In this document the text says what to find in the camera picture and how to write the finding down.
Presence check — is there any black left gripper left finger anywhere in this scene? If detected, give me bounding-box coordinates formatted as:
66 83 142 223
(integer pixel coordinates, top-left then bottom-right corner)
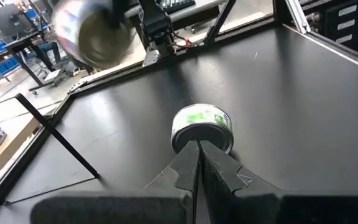
29 139 201 224

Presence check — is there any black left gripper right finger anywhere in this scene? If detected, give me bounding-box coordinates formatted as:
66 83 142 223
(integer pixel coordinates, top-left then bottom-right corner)
199 139 358 224

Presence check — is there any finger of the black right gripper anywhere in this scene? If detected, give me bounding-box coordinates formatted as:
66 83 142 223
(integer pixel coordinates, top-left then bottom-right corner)
111 0 131 29

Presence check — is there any pink salmon can blue label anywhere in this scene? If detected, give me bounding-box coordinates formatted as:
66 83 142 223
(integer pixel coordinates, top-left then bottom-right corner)
52 0 134 70

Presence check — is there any Bumble Bee light tuna can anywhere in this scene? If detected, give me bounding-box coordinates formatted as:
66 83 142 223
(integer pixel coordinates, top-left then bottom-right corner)
170 103 235 156

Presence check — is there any black keyboard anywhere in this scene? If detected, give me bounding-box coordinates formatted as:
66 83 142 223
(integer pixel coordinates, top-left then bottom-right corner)
158 0 197 11

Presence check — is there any black desk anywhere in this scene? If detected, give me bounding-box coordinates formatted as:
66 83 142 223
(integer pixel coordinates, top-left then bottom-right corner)
3 29 86 94

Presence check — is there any black diagonal rig beam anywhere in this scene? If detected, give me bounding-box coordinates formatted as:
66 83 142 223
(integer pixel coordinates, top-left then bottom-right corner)
203 0 237 47

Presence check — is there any black computer monitor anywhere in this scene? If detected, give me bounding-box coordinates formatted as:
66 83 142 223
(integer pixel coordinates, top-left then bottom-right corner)
0 3 28 37

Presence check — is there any silver aluminium extrusion bar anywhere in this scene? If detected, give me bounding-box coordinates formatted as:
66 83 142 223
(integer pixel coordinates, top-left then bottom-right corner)
284 0 312 34

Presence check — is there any black computer tower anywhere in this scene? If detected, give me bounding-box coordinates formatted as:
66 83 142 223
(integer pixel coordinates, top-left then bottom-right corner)
303 0 358 53

